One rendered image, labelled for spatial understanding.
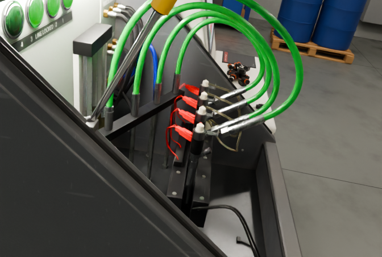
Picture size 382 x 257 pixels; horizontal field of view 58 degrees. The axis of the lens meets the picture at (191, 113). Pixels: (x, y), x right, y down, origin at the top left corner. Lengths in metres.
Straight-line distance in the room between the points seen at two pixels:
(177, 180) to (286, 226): 0.27
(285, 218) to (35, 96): 0.66
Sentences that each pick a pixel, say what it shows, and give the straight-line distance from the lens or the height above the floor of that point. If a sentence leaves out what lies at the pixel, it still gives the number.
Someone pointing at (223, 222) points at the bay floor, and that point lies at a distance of 0.99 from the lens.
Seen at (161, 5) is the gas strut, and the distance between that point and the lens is 0.33.
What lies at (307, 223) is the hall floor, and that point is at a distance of 2.38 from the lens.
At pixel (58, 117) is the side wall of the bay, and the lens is 0.38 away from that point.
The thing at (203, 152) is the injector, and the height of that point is 1.09.
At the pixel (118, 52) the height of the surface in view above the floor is 1.28.
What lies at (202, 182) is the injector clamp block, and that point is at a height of 0.98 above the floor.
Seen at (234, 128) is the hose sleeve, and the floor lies 1.16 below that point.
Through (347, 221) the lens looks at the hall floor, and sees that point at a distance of 2.54.
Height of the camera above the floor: 1.53
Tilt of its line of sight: 29 degrees down
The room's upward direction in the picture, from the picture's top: 9 degrees clockwise
